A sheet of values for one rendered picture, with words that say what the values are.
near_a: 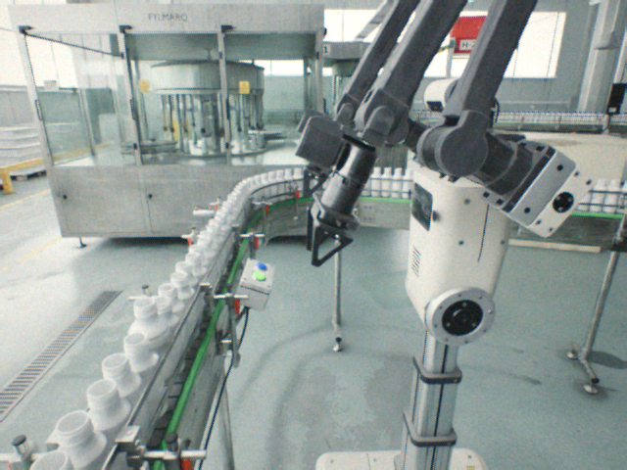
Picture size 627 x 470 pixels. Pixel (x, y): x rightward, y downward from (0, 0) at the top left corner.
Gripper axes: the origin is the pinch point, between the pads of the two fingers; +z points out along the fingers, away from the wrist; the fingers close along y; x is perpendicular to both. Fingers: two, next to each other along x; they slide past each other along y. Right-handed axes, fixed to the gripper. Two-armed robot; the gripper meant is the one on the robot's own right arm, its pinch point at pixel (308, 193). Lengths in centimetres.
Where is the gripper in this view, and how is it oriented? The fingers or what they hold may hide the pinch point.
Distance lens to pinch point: 109.6
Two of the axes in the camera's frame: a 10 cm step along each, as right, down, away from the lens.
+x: 9.0, 4.3, 0.0
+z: -4.1, 8.6, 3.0
